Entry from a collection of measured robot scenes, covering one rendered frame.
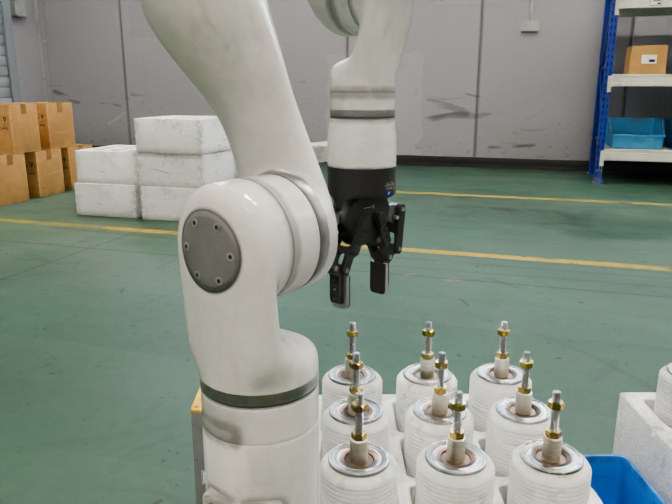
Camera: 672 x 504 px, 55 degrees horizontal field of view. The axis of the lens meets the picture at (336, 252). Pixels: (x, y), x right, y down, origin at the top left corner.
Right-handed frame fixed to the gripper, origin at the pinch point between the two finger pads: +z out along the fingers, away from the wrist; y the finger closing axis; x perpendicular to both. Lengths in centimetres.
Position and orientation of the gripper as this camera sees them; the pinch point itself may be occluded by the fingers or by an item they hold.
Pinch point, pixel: (360, 288)
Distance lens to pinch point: 73.4
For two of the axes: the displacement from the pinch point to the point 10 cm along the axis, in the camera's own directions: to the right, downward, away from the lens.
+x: -7.5, -1.6, 6.4
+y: 6.6, -1.8, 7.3
